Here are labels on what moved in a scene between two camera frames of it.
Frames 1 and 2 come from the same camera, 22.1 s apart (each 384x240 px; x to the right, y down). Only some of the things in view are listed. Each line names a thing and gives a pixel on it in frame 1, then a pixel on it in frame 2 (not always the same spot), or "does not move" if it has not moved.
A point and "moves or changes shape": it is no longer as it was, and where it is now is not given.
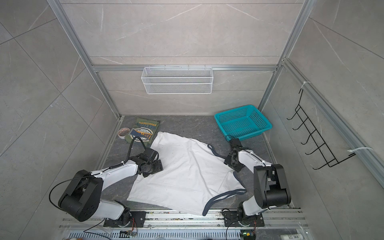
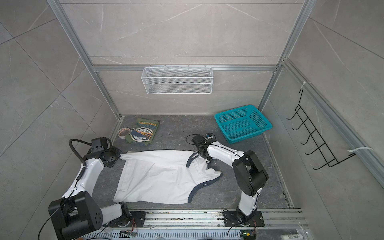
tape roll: (122, 132) does not move
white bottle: (291, 237) does not move
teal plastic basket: (243, 123) does not move
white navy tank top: (193, 176) moves or changes shape
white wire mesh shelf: (177, 80) does not move
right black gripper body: (233, 164) → (206, 158)
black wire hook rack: (308, 125) does not move
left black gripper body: (154, 167) → (113, 154)
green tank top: (143, 131) does not move
